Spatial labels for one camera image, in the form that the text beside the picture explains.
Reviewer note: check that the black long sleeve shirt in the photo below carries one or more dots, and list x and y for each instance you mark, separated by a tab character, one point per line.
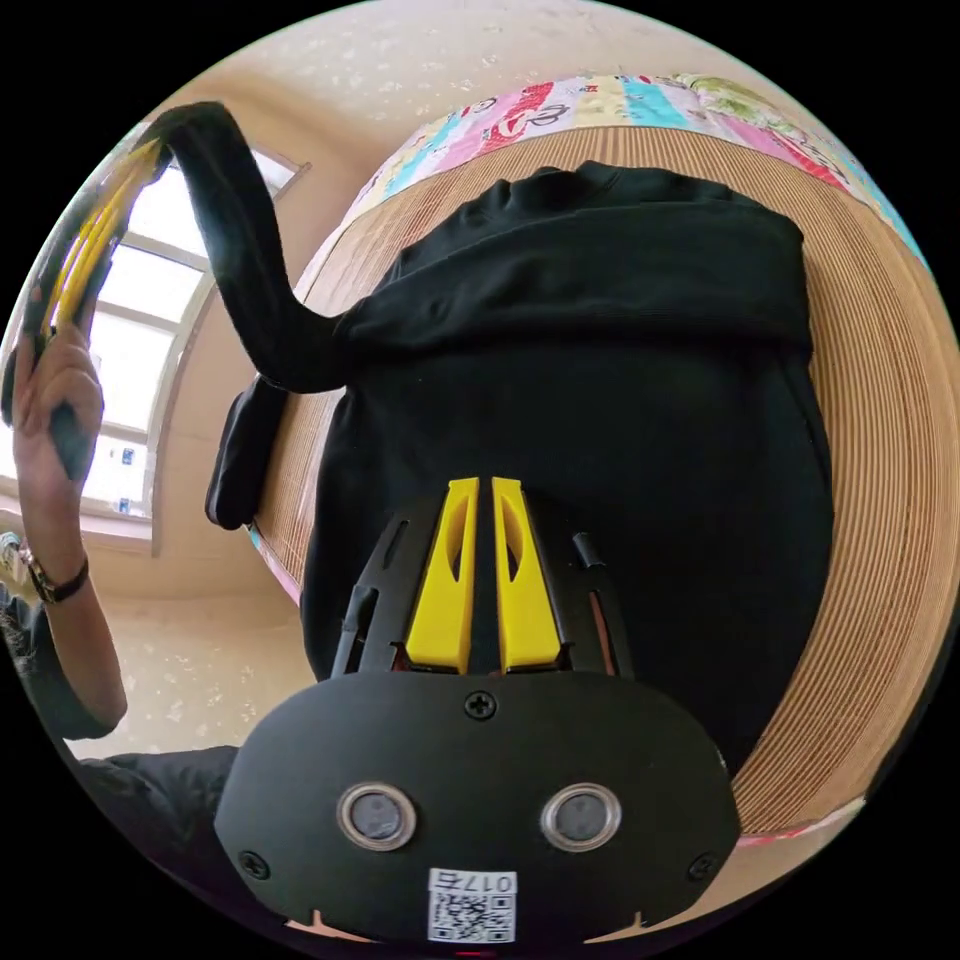
570	390

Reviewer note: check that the window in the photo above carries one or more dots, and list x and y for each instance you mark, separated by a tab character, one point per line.
139	352

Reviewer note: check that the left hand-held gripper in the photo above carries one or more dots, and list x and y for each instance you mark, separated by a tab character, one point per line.
30	375

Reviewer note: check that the person's left hand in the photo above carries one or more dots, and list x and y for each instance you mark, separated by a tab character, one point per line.
52	495

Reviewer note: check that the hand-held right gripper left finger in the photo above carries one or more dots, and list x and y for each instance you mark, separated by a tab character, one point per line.
439	615

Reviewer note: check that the person's left forearm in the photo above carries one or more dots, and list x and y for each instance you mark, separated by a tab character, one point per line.
71	652

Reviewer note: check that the person's body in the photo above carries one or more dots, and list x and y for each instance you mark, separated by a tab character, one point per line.
165	810

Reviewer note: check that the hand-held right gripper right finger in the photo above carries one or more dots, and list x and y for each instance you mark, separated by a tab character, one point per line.
529	615

